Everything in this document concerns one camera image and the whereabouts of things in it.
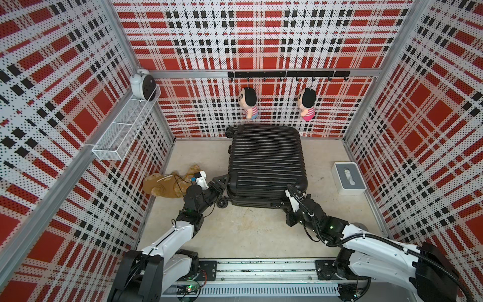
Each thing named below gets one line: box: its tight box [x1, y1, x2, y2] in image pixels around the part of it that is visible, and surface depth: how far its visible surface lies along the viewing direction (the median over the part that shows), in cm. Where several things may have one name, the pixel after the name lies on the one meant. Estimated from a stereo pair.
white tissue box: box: [331, 161, 367, 196], surface depth 98 cm
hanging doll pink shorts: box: [297, 88, 317, 122], surface depth 97 cm
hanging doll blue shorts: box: [237, 86, 259, 121], surface depth 97 cm
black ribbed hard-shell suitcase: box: [216, 124, 309, 209], surface depth 85 cm
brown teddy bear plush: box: [142, 164, 202, 199], surface depth 92 cm
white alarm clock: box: [129, 68, 157, 102], surface depth 80 cm
